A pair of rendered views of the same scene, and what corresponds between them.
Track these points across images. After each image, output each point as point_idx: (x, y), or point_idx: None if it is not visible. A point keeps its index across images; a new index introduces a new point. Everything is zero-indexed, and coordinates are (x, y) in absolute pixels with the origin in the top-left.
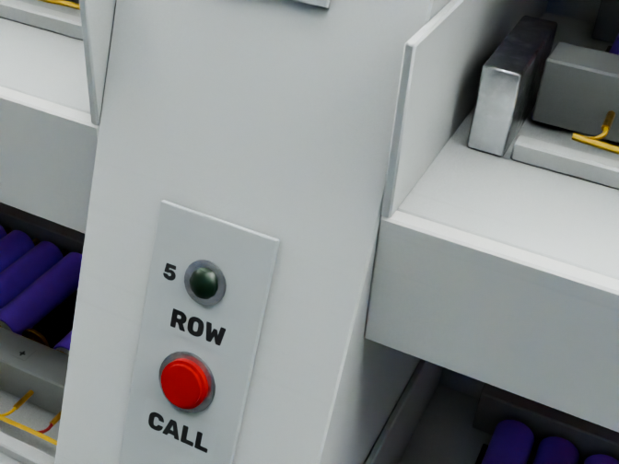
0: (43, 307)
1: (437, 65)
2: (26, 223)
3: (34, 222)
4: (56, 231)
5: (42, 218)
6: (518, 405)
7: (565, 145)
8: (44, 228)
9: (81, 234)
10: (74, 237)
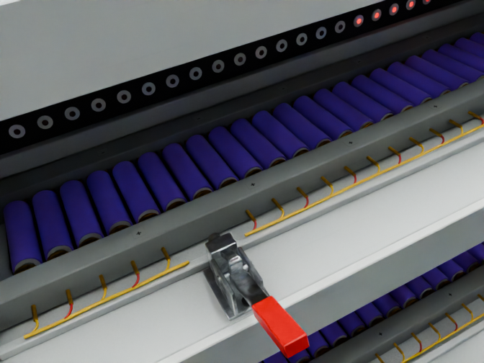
0: None
1: None
2: (442, 39)
3: (444, 36)
4: (458, 32)
5: (441, 34)
6: None
7: None
8: (452, 34)
9: (464, 27)
10: (466, 28)
